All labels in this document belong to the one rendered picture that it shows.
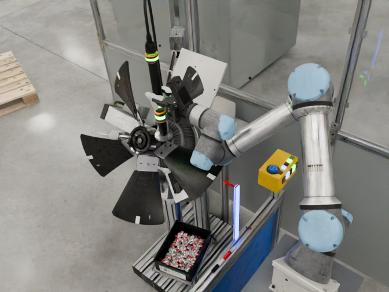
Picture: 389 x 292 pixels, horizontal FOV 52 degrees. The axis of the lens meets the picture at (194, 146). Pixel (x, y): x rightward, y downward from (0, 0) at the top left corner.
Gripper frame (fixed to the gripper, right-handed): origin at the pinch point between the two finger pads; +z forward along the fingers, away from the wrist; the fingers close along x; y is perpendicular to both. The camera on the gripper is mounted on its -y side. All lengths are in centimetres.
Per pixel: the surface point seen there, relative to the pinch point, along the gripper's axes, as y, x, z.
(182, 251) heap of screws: 62, -18, -23
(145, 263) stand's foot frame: 139, -5, 26
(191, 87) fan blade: 5.0, 14.8, -6.0
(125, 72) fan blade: 7.9, 10.5, 27.0
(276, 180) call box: 40, 21, -43
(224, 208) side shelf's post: 128, 53, 6
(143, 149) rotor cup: 26.7, -6.4, 3.3
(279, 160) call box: 39, 31, -39
